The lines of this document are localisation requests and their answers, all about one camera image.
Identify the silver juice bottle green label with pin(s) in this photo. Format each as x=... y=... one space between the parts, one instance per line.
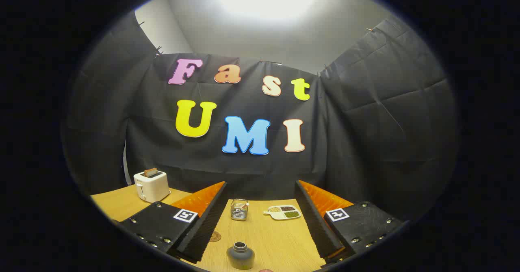
x=240 y=257

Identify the wooden table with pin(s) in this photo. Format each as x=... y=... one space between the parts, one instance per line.
x=272 y=239

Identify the brown toast slice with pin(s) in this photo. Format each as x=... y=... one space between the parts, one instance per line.
x=150 y=172

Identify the round wooden coaster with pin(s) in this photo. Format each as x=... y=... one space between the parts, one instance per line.
x=215 y=236

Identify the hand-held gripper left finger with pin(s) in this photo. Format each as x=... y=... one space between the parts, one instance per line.
x=203 y=231

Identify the white divided dish of beans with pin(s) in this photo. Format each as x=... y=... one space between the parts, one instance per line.
x=283 y=212

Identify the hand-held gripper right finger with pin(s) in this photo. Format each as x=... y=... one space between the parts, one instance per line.
x=319 y=227

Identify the white toaster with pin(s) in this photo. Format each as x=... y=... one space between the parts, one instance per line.
x=152 y=186

